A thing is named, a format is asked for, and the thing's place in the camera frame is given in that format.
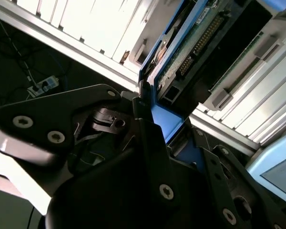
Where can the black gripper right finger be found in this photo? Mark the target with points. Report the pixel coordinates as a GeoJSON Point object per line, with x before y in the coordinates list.
{"type": "Point", "coordinates": [228, 190]}

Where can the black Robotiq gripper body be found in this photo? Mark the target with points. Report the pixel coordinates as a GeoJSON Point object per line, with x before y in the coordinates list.
{"type": "Point", "coordinates": [109, 202]}

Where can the hard disk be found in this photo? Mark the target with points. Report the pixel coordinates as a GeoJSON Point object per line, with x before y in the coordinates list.
{"type": "Point", "coordinates": [205, 35]}

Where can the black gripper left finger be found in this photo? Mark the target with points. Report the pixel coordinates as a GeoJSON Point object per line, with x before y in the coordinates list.
{"type": "Point", "coordinates": [38, 112]}

